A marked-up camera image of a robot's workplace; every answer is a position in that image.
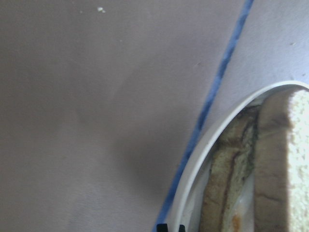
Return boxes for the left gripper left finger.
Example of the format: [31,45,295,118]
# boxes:
[156,223,169,232]

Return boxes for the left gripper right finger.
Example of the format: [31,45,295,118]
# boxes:
[178,225,185,232]

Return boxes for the bread slice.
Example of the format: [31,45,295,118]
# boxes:
[254,88,309,232]
[199,106,260,232]

